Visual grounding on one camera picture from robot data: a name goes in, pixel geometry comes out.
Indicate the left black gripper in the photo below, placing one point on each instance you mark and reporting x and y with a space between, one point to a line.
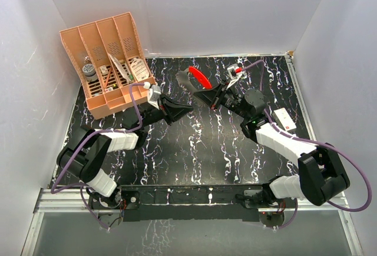
169 110

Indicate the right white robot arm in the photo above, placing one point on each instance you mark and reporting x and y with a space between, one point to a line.
321 173

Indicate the white envelope card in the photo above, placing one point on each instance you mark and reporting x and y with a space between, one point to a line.
122 70

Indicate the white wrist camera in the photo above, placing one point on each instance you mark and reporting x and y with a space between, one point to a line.
153 95
235 73

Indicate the small white label box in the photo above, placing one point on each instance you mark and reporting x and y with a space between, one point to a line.
104 70

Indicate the white labelled packet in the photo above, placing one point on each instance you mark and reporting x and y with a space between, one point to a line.
139 69

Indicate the small white cardboard box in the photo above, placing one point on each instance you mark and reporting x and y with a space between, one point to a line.
284 120

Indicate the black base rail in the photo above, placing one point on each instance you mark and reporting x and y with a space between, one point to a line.
250 203

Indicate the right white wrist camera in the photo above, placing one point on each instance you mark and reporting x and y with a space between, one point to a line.
235 73

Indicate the orange pencil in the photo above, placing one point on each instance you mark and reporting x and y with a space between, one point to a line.
108 77

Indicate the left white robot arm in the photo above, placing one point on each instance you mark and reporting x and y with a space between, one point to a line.
85 152

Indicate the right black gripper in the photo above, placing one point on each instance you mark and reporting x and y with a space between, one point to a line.
208 96

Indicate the grey round tin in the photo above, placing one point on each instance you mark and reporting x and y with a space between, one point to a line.
89 72

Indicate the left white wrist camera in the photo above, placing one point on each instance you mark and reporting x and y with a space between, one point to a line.
153 95

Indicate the white and red keyring holder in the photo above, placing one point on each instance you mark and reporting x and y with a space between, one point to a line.
193 80

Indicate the orange plastic desk organizer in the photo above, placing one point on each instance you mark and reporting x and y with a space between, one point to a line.
90 44

